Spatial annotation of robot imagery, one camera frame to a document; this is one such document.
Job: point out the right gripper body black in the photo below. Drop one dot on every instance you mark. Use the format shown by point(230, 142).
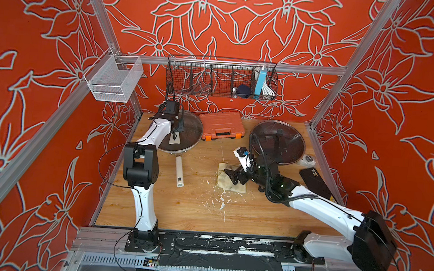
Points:
point(253, 175)

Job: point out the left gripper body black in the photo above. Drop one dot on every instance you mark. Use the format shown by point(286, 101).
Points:
point(179, 124)

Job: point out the glass lid with white handle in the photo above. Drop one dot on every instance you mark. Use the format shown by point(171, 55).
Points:
point(192, 134)

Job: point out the cream yellow cloth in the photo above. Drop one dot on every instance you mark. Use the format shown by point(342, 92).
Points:
point(224, 182)

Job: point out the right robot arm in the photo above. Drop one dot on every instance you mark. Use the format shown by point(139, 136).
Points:
point(365, 239)

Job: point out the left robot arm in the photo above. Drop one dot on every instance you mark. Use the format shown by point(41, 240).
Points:
point(141, 170)

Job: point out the black frying pan with lid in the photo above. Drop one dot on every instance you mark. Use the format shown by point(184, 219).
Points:
point(281, 142)

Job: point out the orange plastic tool case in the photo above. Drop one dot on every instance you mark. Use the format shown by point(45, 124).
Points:
point(222, 125)

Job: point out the crumpled clear plastic wrapper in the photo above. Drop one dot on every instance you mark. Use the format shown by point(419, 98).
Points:
point(307, 161)

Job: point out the dark blue round object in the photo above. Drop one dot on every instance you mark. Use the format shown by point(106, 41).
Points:
point(243, 91)

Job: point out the white mesh basket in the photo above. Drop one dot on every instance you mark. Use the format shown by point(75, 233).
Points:
point(114, 79)

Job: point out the light blue box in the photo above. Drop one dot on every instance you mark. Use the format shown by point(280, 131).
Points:
point(260, 81)

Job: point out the dark pan with white handle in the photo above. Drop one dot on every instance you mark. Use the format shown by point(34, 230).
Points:
point(179, 163)

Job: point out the black wire basket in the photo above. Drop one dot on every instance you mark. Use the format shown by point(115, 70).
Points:
point(218, 77)

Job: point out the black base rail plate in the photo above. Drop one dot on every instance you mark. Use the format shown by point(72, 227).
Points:
point(226, 252)

